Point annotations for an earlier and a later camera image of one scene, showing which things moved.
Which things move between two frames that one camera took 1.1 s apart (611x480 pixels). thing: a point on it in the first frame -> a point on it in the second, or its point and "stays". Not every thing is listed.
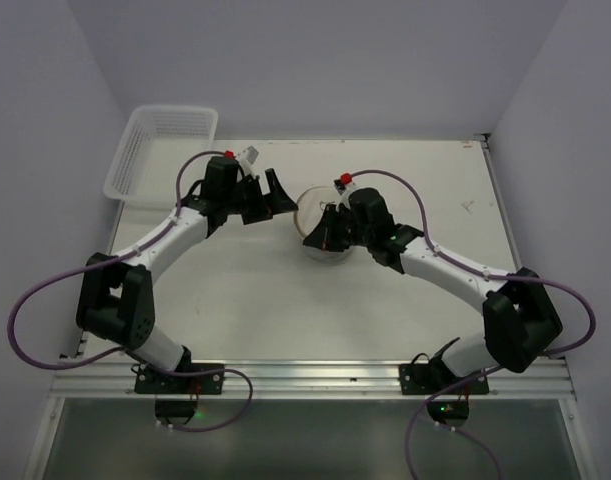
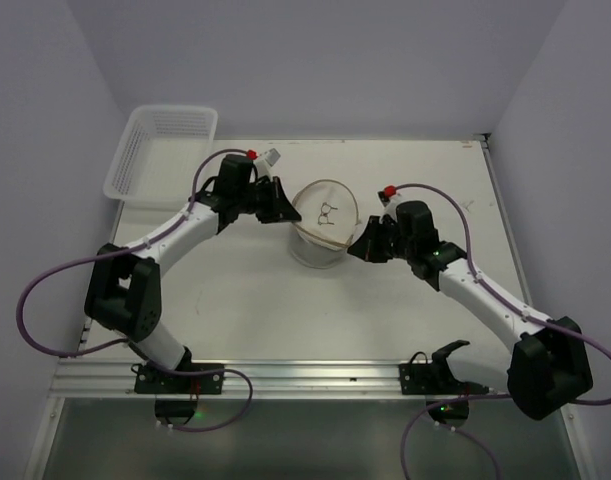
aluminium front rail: [114, 379] stays
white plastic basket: [153, 145] stays
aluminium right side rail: [511, 231] stays
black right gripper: [336, 228] -> [378, 238]
